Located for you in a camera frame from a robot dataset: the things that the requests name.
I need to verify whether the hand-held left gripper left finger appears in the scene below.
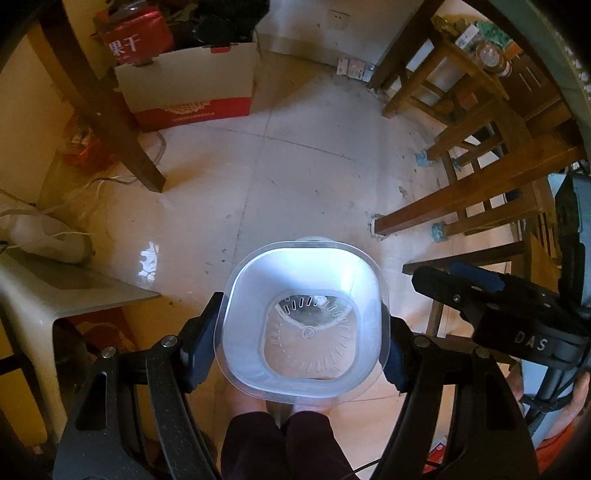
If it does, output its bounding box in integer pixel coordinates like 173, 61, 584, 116
52, 292, 225, 480

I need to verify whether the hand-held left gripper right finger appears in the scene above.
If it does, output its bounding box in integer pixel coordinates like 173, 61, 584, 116
369, 315, 541, 480

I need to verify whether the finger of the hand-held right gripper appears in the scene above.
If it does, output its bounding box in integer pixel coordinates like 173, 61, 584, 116
449, 261, 571, 306
411, 267, 492, 321

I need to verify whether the clear plastic bin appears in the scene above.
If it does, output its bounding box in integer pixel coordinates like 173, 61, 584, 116
221, 237, 391, 409

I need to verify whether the person's right hand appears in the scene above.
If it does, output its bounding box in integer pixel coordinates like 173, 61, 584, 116
508, 369, 591, 437

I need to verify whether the large wooden chair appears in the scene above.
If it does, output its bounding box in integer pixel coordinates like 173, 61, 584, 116
374, 99, 587, 241

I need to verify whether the person's left leg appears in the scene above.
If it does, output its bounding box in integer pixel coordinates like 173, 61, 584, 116
222, 383, 288, 480

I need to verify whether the person's leg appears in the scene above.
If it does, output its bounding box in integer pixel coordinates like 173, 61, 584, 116
283, 401, 352, 480
222, 383, 288, 480

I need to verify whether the person's right leg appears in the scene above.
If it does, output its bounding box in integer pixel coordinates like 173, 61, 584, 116
283, 401, 352, 480

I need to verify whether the white plastic stool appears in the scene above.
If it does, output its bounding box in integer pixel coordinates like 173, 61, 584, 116
0, 251, 160, 444

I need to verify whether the small wooden stool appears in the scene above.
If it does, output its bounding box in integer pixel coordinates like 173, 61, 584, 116
369, 16, 522, 121

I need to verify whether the white cloth bag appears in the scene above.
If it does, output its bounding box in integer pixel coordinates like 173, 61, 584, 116
0, 191, 95, 265

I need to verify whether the jar with brown contents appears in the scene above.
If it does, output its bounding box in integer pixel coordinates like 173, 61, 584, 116
475, 41, 513, 77

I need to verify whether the red plastic bag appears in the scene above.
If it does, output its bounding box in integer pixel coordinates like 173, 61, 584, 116
62, 124, 118, 171

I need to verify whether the small flat box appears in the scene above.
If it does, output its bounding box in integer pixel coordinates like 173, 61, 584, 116
336, 58, 374, 81

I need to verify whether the small white carton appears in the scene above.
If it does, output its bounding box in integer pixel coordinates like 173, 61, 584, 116
455, 23, 481, 49

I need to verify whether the green packet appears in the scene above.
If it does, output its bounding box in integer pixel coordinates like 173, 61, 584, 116
475, 18, 523, 51

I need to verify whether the white and red cardboard box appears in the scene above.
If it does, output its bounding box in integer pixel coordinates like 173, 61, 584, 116
115, 41, 262, 134

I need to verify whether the dark cloth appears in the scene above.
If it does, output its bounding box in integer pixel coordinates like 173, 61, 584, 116
166, 0, 271, 49

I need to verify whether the white cable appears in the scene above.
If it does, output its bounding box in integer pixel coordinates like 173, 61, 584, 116
41, 174, 139, 214

